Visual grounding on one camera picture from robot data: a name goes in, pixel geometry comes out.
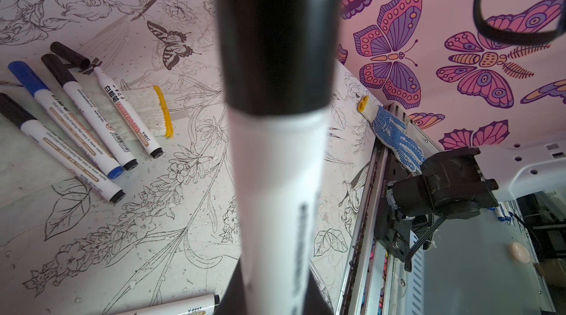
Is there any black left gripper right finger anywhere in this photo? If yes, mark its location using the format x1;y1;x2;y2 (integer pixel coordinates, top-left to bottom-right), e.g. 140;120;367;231
307;266;333;315

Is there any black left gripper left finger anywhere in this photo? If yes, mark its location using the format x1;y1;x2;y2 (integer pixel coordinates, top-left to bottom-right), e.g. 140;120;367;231
214;260;248;315

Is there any white marker red label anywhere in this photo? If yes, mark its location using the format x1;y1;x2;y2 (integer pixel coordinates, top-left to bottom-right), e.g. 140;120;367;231
8;61;123;179

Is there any black pen cap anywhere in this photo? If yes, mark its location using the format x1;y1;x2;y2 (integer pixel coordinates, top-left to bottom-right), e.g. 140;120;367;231
50;42;91;70

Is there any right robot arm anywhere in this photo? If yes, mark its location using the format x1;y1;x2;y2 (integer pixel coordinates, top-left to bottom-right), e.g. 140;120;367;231
358;0;565;209

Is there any blue dotted glove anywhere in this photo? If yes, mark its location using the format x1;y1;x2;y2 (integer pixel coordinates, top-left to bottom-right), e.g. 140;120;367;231
358;95;425;174

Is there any white glove on table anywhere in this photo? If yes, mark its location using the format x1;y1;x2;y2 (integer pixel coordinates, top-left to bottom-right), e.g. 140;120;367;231
0;84;174;207

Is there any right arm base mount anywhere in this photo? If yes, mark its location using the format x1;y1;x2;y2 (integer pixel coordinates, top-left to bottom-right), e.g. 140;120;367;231
374;147;498;272

